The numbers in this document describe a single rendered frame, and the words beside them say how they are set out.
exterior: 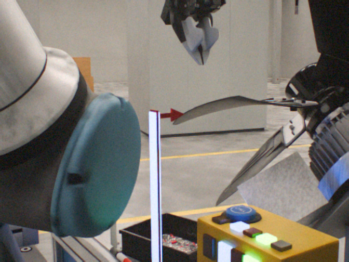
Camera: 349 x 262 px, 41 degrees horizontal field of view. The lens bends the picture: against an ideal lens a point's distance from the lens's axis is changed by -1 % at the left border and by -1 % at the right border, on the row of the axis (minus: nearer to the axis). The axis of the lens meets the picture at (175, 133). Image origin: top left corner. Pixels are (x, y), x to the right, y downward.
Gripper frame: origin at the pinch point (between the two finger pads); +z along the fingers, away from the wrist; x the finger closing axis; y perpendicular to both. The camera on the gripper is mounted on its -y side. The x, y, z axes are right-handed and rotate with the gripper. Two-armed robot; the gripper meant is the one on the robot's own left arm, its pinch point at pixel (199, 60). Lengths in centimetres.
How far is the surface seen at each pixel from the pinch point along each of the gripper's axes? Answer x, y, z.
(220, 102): -2.1, 6.7, 9.8
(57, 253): -17, -61, 37
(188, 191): 179, -307, 40
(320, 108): 24.9, 5.1, 13.1
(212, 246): -19.4, 21.9, 30.8
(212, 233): -18.8, 21.7, 29.2
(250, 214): -13.9, 23.8, 27.9
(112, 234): 64, -223, 52
